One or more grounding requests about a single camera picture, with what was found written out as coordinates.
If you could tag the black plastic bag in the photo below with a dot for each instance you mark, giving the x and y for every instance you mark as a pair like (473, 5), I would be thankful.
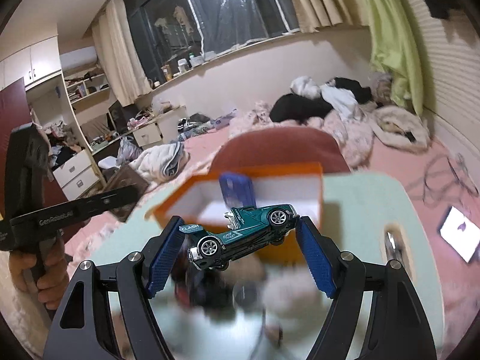
(206, 288)

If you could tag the beige fleece garment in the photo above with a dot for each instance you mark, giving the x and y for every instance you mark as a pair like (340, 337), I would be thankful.
(397, 123)

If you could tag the black monitor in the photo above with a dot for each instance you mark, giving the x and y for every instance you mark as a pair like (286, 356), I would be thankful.
(120, 116)

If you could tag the dark window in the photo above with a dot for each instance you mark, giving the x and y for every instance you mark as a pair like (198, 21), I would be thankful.
(161, 26)

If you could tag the white wall cabinet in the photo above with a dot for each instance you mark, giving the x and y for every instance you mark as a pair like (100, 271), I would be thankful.
(33, 63)

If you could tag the white shelf unit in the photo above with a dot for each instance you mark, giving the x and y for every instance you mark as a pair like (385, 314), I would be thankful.
(86, 93)

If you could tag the green toy car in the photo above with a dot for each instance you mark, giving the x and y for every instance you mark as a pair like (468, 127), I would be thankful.
(243, 232)

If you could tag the white hoodie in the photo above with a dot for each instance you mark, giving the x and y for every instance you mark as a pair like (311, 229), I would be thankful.
(337, 97)

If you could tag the white fleece blanket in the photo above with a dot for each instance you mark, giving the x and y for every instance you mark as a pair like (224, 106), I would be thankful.
(157, 161)

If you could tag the blue pouch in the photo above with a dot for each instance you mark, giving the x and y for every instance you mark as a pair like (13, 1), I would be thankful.
(236, 189)

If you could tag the white desk with drawer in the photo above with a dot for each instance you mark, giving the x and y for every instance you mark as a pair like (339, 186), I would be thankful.
(150, 133)

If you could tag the person's left hand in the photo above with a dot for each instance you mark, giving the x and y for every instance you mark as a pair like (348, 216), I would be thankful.
(52, 277)

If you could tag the white drawer cabinet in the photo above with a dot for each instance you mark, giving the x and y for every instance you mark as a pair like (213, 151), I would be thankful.
(77, 174)

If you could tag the orange cup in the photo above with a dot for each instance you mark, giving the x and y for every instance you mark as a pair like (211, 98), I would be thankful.
(165, 72)

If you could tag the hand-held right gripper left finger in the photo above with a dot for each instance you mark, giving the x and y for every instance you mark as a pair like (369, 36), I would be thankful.
(165, 258)

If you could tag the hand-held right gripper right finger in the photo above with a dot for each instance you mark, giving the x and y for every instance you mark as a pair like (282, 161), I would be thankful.
(318, 258)

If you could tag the red-brown wardrobe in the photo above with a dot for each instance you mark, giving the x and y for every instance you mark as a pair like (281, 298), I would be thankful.
(13, 105)

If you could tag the pink fluffy blanket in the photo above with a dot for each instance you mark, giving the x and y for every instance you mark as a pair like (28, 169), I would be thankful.
(348, 135)

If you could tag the orange cardboard box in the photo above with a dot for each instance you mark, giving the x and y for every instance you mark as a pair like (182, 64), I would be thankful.
(292, 168)

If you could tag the teal cartoon desktop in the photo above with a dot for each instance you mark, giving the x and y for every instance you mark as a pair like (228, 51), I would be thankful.
(356, 202)

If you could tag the dark brown object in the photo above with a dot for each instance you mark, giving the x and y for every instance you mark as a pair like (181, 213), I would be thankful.
(129, 176)

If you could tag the white fur ball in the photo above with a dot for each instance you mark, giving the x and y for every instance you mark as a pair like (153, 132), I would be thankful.
(292, 300)

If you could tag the black clothes pile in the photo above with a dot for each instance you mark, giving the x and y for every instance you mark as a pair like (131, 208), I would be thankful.
(296, 107)

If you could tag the light green cloth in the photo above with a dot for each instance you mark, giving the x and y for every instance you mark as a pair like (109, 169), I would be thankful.
(393, 45)

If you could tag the lit smartphone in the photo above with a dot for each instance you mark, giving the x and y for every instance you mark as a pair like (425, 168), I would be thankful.
(459, 232)

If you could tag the red cushion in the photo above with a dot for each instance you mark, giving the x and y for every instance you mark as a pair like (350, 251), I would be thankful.
(281, 146)

